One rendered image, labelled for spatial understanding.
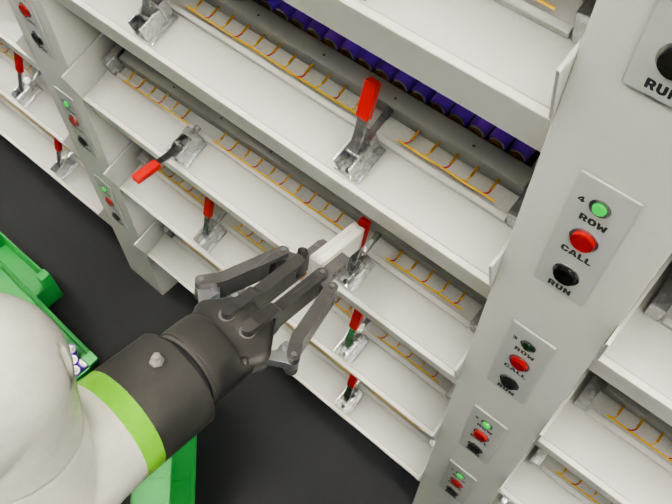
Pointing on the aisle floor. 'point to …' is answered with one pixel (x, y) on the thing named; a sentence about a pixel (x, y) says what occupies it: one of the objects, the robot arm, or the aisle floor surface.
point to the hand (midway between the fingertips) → (336, 252)
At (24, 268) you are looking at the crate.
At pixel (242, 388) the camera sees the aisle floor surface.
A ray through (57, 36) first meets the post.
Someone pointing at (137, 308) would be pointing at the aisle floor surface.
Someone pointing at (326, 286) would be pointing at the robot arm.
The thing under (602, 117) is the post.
